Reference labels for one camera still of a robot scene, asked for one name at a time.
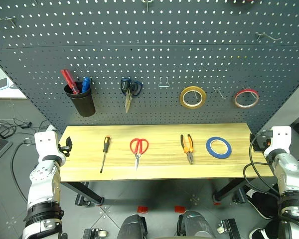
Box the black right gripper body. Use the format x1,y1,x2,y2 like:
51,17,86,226
253,131,273,152

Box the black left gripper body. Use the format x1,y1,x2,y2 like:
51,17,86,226
58,143,71,157

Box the red tape roll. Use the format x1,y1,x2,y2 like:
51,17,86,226
234,87,260,109

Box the black plastic cup holder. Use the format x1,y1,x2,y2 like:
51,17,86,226
64,81,96,118

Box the blue tape roll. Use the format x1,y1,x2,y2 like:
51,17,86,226
205,136,233,159

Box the black table leg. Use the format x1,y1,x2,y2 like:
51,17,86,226
212,178,251,204
63,181,105,207

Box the small metal pegboard hook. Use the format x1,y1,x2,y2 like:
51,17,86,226
213,86,226,100

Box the black white sneaker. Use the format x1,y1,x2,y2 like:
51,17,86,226
243,186,281,220
248,223,275,239

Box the yellow tape roll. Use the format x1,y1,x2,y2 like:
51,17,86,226
179,86,207,109

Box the long metal pegboard hook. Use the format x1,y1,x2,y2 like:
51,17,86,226
255,32,282,42
0,16,17,27
141,0,154,12

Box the dark rounded robot shape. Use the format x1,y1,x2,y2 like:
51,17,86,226
177,211,216,239
116,213,148,239

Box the dark grey perforated pegboard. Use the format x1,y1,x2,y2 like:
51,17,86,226
0,0,299,135

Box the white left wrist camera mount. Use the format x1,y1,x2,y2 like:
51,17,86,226
34,131,66,162

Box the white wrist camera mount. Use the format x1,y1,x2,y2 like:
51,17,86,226
34,131,66,162
263,125,293,158

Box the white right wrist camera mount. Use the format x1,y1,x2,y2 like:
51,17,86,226
263,125,293,158

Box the black orange handled screwdriver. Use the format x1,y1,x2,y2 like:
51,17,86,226
100,135,112,174

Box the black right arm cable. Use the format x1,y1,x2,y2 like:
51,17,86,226
243,133,281,200

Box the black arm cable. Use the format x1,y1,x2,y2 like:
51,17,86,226
243,133,281,200
10,139,36,203

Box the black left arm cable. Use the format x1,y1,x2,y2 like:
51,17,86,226
10,139,36,203

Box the black floor cables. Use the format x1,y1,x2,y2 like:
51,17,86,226
0,118,52,140

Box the blue handled tool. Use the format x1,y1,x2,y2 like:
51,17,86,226
81,77,91,94

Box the red handled tool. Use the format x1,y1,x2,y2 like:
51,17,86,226
60,69,80,95

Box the orange black handled pliers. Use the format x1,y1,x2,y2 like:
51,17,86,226
180,133,195,165

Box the red handled scissors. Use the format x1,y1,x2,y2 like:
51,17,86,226
129,138,150,172

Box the blue handled scissors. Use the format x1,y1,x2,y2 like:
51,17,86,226
120,78,143,114

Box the trapezoid wire pegboard hook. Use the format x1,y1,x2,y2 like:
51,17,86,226
157,76,170,88

